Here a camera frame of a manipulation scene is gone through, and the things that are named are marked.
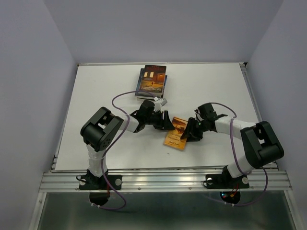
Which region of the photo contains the brown book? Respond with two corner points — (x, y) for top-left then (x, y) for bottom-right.
(136, 65), (166, 97)

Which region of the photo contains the orange back cover book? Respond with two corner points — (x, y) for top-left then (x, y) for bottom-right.
(164, 116), (188, 151)

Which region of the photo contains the aluminium table frame rail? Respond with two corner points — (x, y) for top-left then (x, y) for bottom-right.
(38, 62), (295, 192)

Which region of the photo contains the Little Women floral book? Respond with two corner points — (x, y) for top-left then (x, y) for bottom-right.
(135, 68), (165, 98)

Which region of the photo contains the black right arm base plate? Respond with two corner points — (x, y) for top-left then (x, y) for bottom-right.
(203, 174), (249, 189)

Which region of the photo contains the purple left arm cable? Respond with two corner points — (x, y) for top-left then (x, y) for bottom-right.
(92, 90), (159, 210)

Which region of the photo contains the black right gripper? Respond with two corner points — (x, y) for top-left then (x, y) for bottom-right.
(179, 116), (207, 141)

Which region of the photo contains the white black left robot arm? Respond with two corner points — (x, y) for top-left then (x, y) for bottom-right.
(76, 98), (175, 190)

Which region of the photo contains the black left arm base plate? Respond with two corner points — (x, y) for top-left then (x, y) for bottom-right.
(76, 174), (122, 190)

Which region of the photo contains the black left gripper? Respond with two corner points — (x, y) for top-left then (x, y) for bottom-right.
(145, 111), (176, 131)

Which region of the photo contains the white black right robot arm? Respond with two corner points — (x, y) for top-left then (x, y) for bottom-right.
(181, 103), (284, 189)

